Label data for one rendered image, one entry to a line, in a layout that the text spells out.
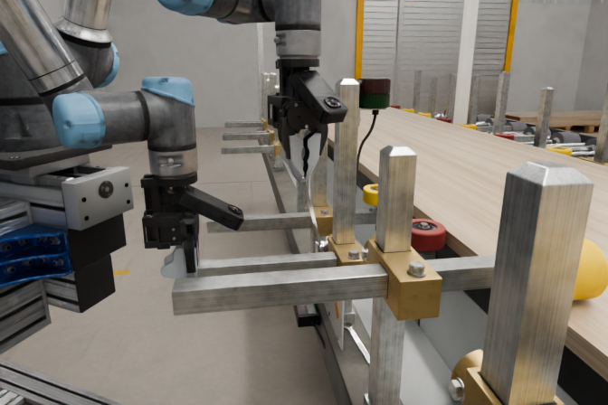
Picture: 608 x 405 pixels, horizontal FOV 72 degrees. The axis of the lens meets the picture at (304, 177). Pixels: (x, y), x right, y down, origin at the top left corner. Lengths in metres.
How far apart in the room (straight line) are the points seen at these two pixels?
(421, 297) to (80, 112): 0.48
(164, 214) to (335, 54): 7.98
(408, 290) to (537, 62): 10.06
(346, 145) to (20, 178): 0.62
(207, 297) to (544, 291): 0.33
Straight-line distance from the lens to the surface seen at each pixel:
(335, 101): 0.65
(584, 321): 0.63
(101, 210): 0.90
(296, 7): 0.69
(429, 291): 0.50
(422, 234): 0.78
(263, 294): 0.49
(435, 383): 0.91
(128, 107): 0.64
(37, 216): 0.95
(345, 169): 0.76
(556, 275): 0.31
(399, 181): 0.52
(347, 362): 0.80
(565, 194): 0.29
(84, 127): 0.63
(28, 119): 0.96
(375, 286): 0.52
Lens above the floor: 1.20
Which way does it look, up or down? 15 degrees down
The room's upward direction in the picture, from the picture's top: straight up
